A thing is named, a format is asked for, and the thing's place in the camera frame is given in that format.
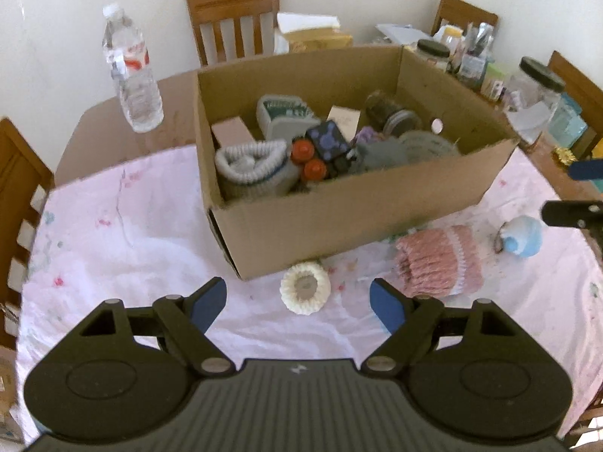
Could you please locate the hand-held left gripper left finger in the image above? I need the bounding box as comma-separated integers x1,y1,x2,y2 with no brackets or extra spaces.
78,277,233,377

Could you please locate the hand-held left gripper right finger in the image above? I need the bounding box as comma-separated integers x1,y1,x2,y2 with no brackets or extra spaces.
360,278,519,377

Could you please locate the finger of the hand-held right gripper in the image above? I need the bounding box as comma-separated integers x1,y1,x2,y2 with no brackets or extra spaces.
541,200,603,229
568,159,603,195

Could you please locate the white crocheted ring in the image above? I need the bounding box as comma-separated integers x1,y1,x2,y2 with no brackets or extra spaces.
280,261,333,316

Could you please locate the cardboard box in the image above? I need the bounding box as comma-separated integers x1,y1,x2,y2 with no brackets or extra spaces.
194,44,521,282

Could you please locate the grey knitted basket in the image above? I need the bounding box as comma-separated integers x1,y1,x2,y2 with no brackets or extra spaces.
215,138,301,201

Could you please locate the grey knitted cloth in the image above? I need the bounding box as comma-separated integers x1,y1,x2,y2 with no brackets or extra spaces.
350,141,412,173

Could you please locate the black cube with purple pattern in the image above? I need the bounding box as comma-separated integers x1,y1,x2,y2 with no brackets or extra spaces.
305,121,354,178

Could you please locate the purple crocheted piece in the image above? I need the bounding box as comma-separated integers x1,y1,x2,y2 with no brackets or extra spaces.
355,127,386,145

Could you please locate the glass jar with metal lid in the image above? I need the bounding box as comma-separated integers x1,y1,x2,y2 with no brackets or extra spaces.
365,90,423,137

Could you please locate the green white plastic container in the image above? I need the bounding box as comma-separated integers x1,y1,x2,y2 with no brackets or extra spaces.
256,95,321,140

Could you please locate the brown wooden desktop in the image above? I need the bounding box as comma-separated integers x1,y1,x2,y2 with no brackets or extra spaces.
54,70,603,201

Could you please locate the teal box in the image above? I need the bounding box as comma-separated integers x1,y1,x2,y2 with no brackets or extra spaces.
548,96,590,150

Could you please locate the blue knitted ball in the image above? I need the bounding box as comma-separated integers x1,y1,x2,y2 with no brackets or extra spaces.
494,215,544,259

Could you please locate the pink knitted cosy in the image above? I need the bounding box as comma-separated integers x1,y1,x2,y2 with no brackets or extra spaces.
394,224,485,299

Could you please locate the pink floral tablecloth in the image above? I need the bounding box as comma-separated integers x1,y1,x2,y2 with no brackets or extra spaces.
14,142,603,440

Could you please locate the wooden slat-back chair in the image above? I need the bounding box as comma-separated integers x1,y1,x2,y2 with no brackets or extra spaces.
185,0,282,68
0,118,55,354
546,50,603,161
431,0,499,39

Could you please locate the large glass jar black lid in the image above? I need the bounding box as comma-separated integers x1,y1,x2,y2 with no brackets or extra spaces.
506,56,565,145

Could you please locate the bottle with green lid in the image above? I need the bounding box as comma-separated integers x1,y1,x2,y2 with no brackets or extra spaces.
481,63,512,101

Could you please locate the pale pink small box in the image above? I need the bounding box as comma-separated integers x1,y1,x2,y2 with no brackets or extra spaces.
211,117,254,150
327,105,362,138

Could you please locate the bottle with yellow cap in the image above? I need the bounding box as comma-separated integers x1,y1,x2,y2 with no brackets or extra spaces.
433,26,465,51

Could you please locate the glass jar with dark lid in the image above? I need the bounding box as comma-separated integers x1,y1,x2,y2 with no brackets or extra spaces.
415,39,452,74

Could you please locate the clear plastic water bottle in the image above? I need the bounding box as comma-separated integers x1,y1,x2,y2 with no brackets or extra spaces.
102,4,165,134

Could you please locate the stack of white papers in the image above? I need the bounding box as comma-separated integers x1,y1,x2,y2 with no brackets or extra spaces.
374,22,440,50

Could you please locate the green tissue pack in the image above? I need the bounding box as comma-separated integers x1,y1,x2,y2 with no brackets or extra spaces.
275,12,354,54

